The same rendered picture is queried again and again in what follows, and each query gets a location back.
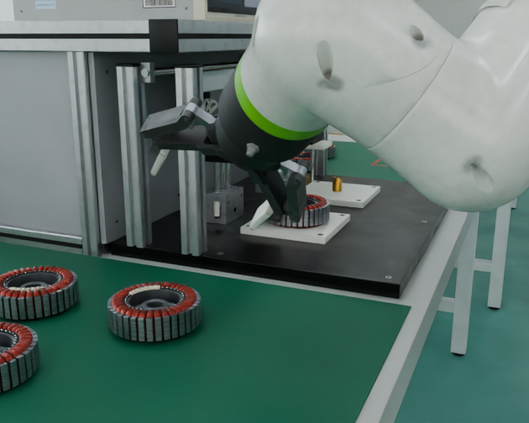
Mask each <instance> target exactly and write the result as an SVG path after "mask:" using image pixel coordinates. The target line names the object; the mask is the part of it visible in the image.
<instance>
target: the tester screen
mask: <svg viewBox="0 0 529 423"><path fill-rule="evenodd" d="M208 7H215V8H232V9H242V10H251V11H257V8H250V7H245V6H244V0H242V4H240V3H226V2H217V1H210V0H208Z"/></svg>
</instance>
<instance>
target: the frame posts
mask: <svg viewBox="0 0 529 423"><path fill-rule="evenodd" d="M116 67H117V82H118V109H119V123H120V138H121V151H122V166H123V193H124V207H125V222H126V235H127V246H130V247H133V246H134V245H136V246H137V248H144V247H146V244H148V245H150V244H151V243H152V228H151V211H150V193H149V160H148V143H147V139H146V138H142V137H141V136H140V135H139V131H140V129H141V128H142V127H143V125H144V123H145V121H146V108H145V90H144V83H142V81H141V64H139V63H124V64H116ZM202 67H203V65H175V94H176V106H177V107H179V106H182V105H186V104H187V103H188V102H189V101H190V100H191V99H192V98H193V97H198V98H199V99H201V100H202V106H201V108H202V109H203V110H204V108H203V74H202ZM178 165H179V188H180V211H181V253H182V254H189V253H192V255H193V256H200V255H201V254H202V253H205V252H206V251H207V209H206V176H205V155H204V154H202V152H201V151H192V150H178ZM326 174H327V149H324V150H322V151H321V150H319V149H315V156H314V176H317V175H319V176H325V175H326Z"/></svg>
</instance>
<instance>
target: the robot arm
mask: <svg viewBox="0 0 529 423"><path fill-rule="evenodd" d="M201 106H202V100H201V99H199V98H198V97H193V98H192V99H191V100H190V101H189V102H188V103H187V104H186V105H182V106H179V107H174V108H171V109H168V110H164V111H162V112H157V113H154V114H150V115H149V116H148V118H147V119H146V121H145V123H144V125H143V127H142V128H141V129H140V131H139V135H140V136H141V137H142V138H151V139H152V141H153V144H152V146H151V149H150V153H151V154H152V155H154V156H155V157H157V160H156V161H155V164H154V166H153V168H152V170H151V171H150V173H151V175H153V176H155V175H157V173H158V171H159V169H160V167H161V165H162V164H163V163H164V161H165V158H166V156H167V154H168V153H169V152H170V150H171V149H173V150H192V151H201V152H202V154H204V155H216V156H219V157H221V158H223V159H225V160H227V161H229V162H232V163H233V164H235V165H236V166H238V167H239V168H240V169H242V170H244V171H247V172H248V174H249V176H250V178H251V180H252V181H253V182H254V183H255V184H258V185H259V187H260V189H261V190H262V192H263V193H264V196H265V198H266V200H267V201H265V202H264V203H263V204H262V205H261V206H260V207H259V208H258V209H257V211H256V213H255V214H254V217H253V219H252V221H251V223H250V225H249V229H250V230H252V231H253V230H254V229H255V228H257V227H258V226H259V225H260V224H261V223H263V222H264V221H265V220H266V219H267V218H268V219H269V220H271V221H272V222H273V221H275V222H281V221H282V218H283V216H284V215H287V216H290V219H291V220H292V221H293V222H296V223H298V222H300V220H301V217H302V215H303V212H304V211H305V209H306V205H307V199H306V172H307V170H308V168H309V166H310V163H309V162H308V161H306V160H304V159H300V160H299V161H298V163H296V162H292V161H290V159H293V158H295V157H296V156H297V155H298V154H300V153H301V152H302V151H303V150H304V149H305V148H306V147H307V146H308V145H309V144H310V143H311V142H312V141H313V140H314V139H315V138H316V137H317V136H318V135H319V134H320V133H321V132H322V131H323V130H324V129H325V128H326V127H327V126H328V125H331V126H333V127H334V128H336V129H337V130H339V131H340V132H342V133H344V134H345V135H347V136H349V137H350V138H351V139H353V140H354V141H356V142H357V143H359V144H361V145H362V146H364V147H365V148H366V149H367V150H368V151H370V152H371V153H372V154H374V155H375V156H376V157H378V158H379V159H380V160H382V161H383V162H384V163H385V164H387V165H388V166H389V167H390V168H392V169H393V170H394V171H395V172H396V173H397V174H398V175H399V176H401V177H402V178H403V179H404V180H405V181H407V182H408V183H409V184H410V185H411V186H412V187H413V188H415V189H416V190H417V191H418V192H419V193H420V194H421V195H423V196H424V197H425V198H427V199H428V200H429V201H431V202H433V203H435V204H437V205H439V206H442V207H444V208H447V209H450V210H454V211H458V212H484V211H488V210H492V209H495V208H497V207H500V206H504V205H505V204H507V203H509V202H511V201H513V200H515V199H516V198H517V197H518V196H520V195H521V194H522V193H524V192H525V191H526V190H527V189H528V188H529V0H485V1H484V3H483V4H482V6H481V7H480V8H479V10H478V11H477V13H476V14H475V15H474V17H473V20H472V23H471V24H470V25H469V27H468V28H467V29H466V31H465V32H464V33H463V35H462V36H461V37H460V39H457V38H456V37H454V36H453V35H452V34H450V33H449V32H448V31H447V30H446V29H445V28H444V27H442V26H441V25H440V24H439V23H437V22H436V21H435V20H434V19H433V18H432V17H431V16H430V15H429V14H428V13H426V12H425V11H424V10H423V9H422V8H421V7H420V6H418V5H417V4H416V3H415V2H414V1H413V0H260V2H259V6H258V8H257V11H256V14H255V18H254V28H253V33H252V37H251V40H250V42H249V46H248V48H247V49H246V50H245V52H244V55H243V56H242V58H241V60H240V61H239V63H238V65H237V66H236V68H235V70H234V72H233V74H232V75H231V76H230V78H229V80H228V82H227V84H226V86H225V87H224V88H223V91H222V93H221V96H220V98H219V102H218V114H215V115H213V116H212V115H210V114H209V113H207V112H205V111H204V110H203V109H202V108H201ZM198 125H202V126H198ZM278 170H282V171H283V173H284V177H285V179H284V181H283V180H282V178H281V176H280V173H279V171H278ZM284 182H285V183H286V184H287V185H286V186H285V183H284Z"/></svg>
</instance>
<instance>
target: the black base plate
mask: <svg viewBox="0 0 529 423"><path fill-rule="evenodd" d="M335 178H340V180H341V181H342V183H346V184H355V185H374V186H380V193H379V194H378V195H377V196H375V197H374V198H373V199H372V200H371V201H370V202H369V203H368V204H367V205H366V206H365V207H364V208H357V207H349V206H333V205H330V212H335V213H342V214H350V221H349V222H348V223H347V224H346V225H345V226H344V227H343V228H341V229H340V230H339V231H338V232H337V233H336V234H335V235H334V236H333V237H332V238H331V239H330V240H329V241H328V242H327V243H326V244H320V243H309V242H302V241H295V240H288V239H281V238H269V237H262V236H255V235H248V234H242V233H240V228H241V227H242V226H243V225H244V224H246V223H248V222H250V221H251V220H252V219H253V217H254V214H255V213H256V211H257V209H258V208H259V207H260V206H261V205H262V204H263V203H264V202H265V201H266V198H265V195H264V193H256V192H255V183H254V182H253V181H252V180H251V178H250V176H249V177H247V178H245V179H243V180H241V181H239V182H237V183H235V184H232V185H235V186H242V187H243V188H244V214H243V215H242V216H240V217H238V218H236V219H235V220H233V221H231V222H230V223H228V224H226V225H224V224H217V223H210V222H207V251H206V252H205V253H202V254H201V255H200V256H193V255H192V253H189V254H182V253H181V211H180V210H178V211H175V212H173V213H171V214H170V215H168V216H166V217H162V218H161V219H159V220H157V221H155V222H152V223H151V228H152V243H151V244H150V245H148V244H146V247H144V248H137V246H136V245H134V246H133V247H130V246H127V235H125V236H123V237H121V238H119V239H117V240H115V241H113V242H111V254H112V255H117V256H122V257H128V258H133V259H143V260H149V261H155V262H161V263H166V264H176V265H181V266H187V267H192V268H199V269H209V270H214V271H220V272H225V273H231V274H241V275H247V276H253V277H258V278H264V279H274V280H279V281H285V282H291V283H297V284H302V285H312V286H318V287H323V288H329V289H335V290H345V291H351V292H356V293H362V294H367V295H377V296H384V297H389V298H395V299H400V297H401V294H402V293H403V291H404V289H405V287H406V285H407V284H408V282H409V280H410V278H411V276H412V275H413V273H414V271H415V269H416V267H417V265H418V264H419V262H420V260H421V259H422V256H423V254H424V253H425V251H426V250H427V247H428V245H429V243H430V242H431V241H432V238H433V236H434V234H435V233H436V231H437V229H438V227H439V225H440V224H441V222H442V220H443V218H444V216H445V215H446V213H447V211H448V209H447V208H444V207H442V206H439V205H437V204H435V203H433V202H431V201H429V200H428V199H427V198H425V197H424V196H423V195H421V194H420V193H419V192H418V191H417V190H416V189H415V188H413V187H412V186H411V185H410V184H409V183H408V182H407V181H398V180H379V179H369V178H359V177H348V176H339V175H325V176H319V175H317V176H314V180H317V181H327V182H333V180H334V179H335Z"/></svg>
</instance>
